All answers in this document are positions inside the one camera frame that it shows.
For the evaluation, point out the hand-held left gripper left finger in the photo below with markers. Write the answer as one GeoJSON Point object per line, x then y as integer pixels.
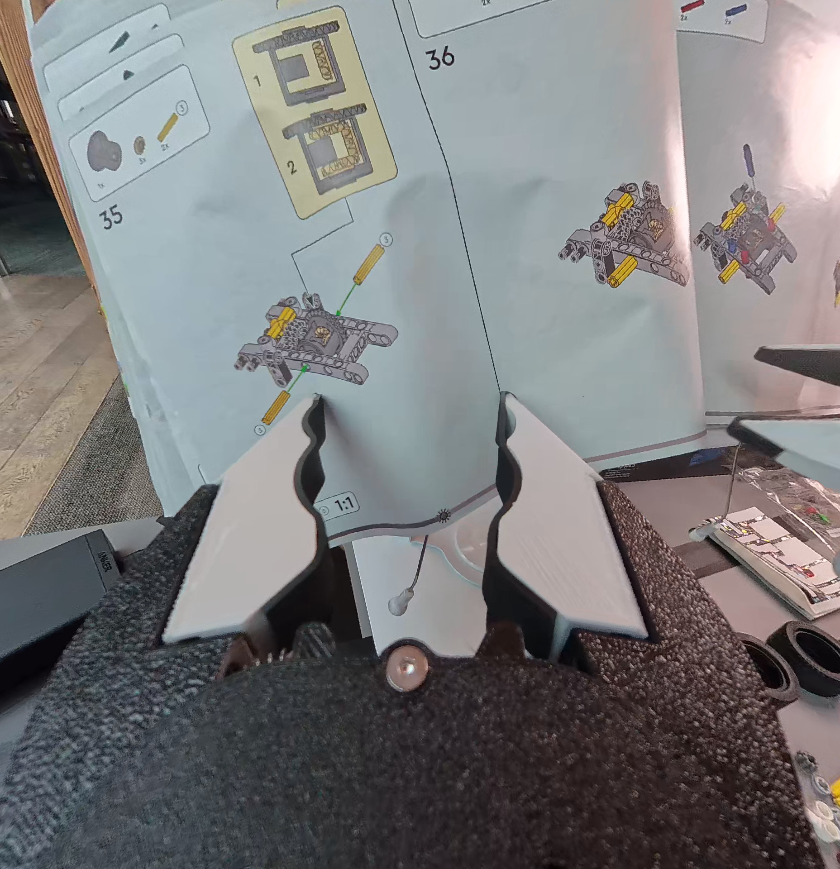
{"type": "Point", "coordinates": [250, 543]}

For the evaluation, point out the sticker sheet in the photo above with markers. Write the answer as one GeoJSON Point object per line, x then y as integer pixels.
{"type": "Point", "coordinates": [766, 550]}

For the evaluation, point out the toy car box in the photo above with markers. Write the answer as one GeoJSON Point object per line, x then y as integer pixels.
{"type": "Point", "coordinates": [664, 461]}

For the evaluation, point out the instruction booklet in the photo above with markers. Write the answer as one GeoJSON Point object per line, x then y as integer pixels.
{"type": "Point", "coordinates": [461, 271]}

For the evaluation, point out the silver book stand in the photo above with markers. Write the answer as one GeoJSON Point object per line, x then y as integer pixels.
{"type": "Point", "coordinates": [454, 611]}

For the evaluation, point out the clear plastic bag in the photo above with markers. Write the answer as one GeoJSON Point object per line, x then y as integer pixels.
{"type": "Point", "coordinates": [786, 495]}

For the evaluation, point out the black power adapter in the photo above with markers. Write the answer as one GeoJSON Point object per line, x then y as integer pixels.
{"type": "Point", "coordinates": [40, 597]}

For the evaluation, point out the wooden pillar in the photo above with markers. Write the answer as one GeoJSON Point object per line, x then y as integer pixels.
{"type": "Point", "coordinates": [19, 102]}

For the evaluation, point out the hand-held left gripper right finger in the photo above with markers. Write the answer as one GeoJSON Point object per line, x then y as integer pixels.
{"type": "Point", "coordinates": [569, 543]}

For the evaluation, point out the grey desk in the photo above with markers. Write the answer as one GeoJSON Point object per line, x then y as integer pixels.
{"type": "Point", "coordinates": [739, 604]}

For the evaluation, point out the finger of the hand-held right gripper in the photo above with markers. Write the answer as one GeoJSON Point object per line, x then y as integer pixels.
{"type": "Point", "coordinates": [820, 363]}
{"type": "Point", "coordinates": [814, 445]}

